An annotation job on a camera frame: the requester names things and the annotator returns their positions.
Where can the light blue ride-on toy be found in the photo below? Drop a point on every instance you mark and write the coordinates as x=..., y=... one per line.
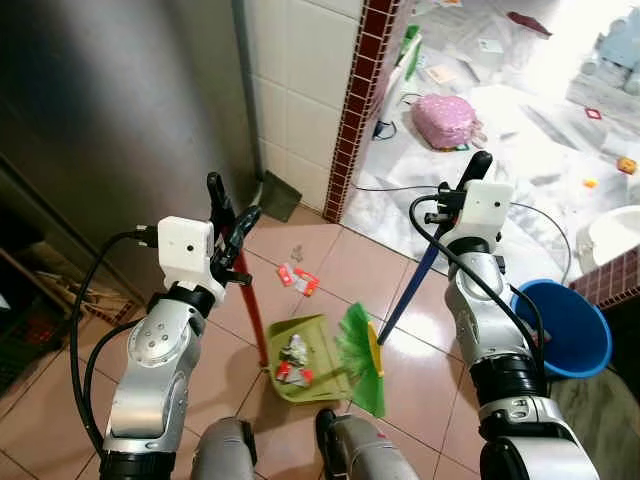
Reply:
x=615, y=50

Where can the green and white toy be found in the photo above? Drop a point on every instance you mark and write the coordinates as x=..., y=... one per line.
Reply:
x=412, y=55

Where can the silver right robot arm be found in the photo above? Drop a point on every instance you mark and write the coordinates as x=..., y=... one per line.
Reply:
x=490, y=320

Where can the grey robot leg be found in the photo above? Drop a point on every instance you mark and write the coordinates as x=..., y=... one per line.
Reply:
x=365, y=450
x=225, y=450

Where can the blue plastic bucket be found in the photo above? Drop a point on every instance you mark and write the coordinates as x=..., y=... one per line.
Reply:
x=575, y=330

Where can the white round basin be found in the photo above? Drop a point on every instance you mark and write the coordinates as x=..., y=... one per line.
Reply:
x=615, y=235

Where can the grey left robot leg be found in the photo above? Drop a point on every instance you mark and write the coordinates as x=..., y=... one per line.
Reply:
x=225, y=450

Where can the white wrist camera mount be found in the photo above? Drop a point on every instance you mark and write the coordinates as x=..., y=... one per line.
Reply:
x=485, y=212
x=185, y=255

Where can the small orange toy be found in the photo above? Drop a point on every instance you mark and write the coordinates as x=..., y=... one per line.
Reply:
x=627, y=166

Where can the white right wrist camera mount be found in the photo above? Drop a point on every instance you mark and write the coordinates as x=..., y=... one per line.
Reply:
x=485, y=212

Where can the red and white wrapper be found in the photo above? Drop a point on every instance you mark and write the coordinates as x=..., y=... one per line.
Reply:
x=298, y=279

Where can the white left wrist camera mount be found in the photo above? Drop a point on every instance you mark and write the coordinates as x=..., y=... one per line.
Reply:
x=185, y=255

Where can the grey right robot leg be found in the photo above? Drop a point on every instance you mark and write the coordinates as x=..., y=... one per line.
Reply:
x=365, y=450

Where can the stainless steel cabinet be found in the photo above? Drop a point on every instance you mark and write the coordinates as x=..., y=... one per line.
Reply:
x=110, y=100

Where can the small red wrapper scrap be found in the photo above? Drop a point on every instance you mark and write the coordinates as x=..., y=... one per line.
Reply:
x=292, y=374

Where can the pink dotted bag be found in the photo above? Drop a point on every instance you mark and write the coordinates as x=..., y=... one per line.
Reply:
x=445, y=120

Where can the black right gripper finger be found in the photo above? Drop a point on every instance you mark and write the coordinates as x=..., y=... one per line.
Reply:
x=479, y=170

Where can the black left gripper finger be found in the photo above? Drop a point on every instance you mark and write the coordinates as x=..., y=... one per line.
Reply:
x=245, y=230
x=220, y=205

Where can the dark red cloth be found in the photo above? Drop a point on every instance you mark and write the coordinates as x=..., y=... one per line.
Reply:
x=528, y=23

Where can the tiny yellow-orange piece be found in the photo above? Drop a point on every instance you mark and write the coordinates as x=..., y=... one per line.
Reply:
x=590, y=183

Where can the crumpled silver wrapper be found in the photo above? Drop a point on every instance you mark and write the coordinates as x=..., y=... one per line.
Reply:
x=296, y=349

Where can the small red square frame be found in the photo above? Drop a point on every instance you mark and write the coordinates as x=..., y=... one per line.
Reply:
x=588, y=114

